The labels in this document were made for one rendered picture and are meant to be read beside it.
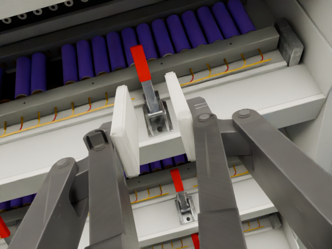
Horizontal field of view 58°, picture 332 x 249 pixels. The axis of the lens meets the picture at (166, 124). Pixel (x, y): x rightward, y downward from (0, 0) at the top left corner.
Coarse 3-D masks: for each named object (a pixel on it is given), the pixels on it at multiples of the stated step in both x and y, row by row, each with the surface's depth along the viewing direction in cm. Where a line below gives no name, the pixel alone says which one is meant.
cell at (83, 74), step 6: (78, 42) 39; (84, 42) 39; (78, 48) 38; (84, 48) 38; (90, 48) 39; (78, 54) 38; (84, 54) 38; (90, 54) 38; (78, 60) 38; (84, 60) 37; (90, 60) 38; (78, 66) 37; (84, 66) 36; (90, 66) 37; (84, 72) 36; (90, 72) 36
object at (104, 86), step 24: (216, 48) 34; (240, 48) 34; (264, 48) 35; (120, 72) 35; (168, 72) 35; (192, 72) 34; (48, 96) 34; (72, 96) 34; (96, 96) 35; (0, 120) 35; (24, 120) 36
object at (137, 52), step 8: (136, 48) 29; (136, 56) 29; (144, 56) 29; (136, 64) 29; (144, 64) 29; (144, 72) 29; (144, 80) 30; (144, 88) 30; (152, 88) 30; (152, 96) 31; (152, 104) 31; (152, 112) 31
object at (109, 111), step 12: (252, 72) 34; (264, 72) 34; (204, 84) 34; (216, 84) 34; (168, 96) 34; (72, 120) 34; (84, 120) 34; (24, 132) 34; (36, 132) 34; (0, 144) 35
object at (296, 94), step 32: (128, 0) 39; (160, 0) 40; (256, 0) 41; (288, 0) 34; (0, 32) 39; (32, 32) 40; (288, 32) 33; (320, 32) 30; (224, 64) 36; (256, 64) 35; (288, 64) 34; (320, 64) 31; (192, 96) 34; (224, 96) 34; (256, 96) 33; (288, 96) 32; (320, 96) 32; (0, 128) 36; (32, 128) 35; (64, 128) 35; (96, 128) 34; (0, 160) 34; (32, 160) 33; (0, 192) 34; (32, 192) 36
